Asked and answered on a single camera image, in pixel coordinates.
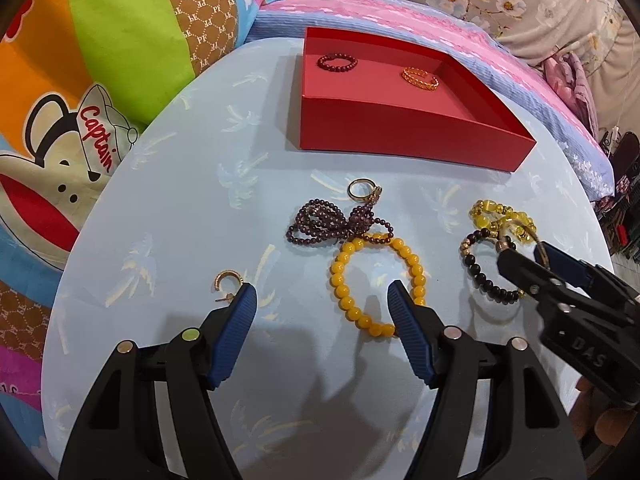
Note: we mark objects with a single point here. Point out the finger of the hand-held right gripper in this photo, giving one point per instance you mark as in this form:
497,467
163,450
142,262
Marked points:
562,264
522,272

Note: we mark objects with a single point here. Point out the person's right hand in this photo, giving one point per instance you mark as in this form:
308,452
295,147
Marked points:
615,435

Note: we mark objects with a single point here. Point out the purple pink cloth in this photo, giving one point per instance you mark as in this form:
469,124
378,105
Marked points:
565,80

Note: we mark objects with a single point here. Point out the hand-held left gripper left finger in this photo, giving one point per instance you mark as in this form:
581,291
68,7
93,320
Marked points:
235,330

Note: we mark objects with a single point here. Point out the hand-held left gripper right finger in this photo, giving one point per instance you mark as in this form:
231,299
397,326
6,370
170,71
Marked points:
410,340

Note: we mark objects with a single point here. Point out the red cardboard box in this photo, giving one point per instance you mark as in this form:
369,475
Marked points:
400,125

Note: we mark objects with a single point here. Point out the gold hoop earring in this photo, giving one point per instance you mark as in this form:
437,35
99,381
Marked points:
220,280

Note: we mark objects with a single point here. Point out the colourful cartoon monkey pillow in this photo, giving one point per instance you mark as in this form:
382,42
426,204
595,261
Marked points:
125,20

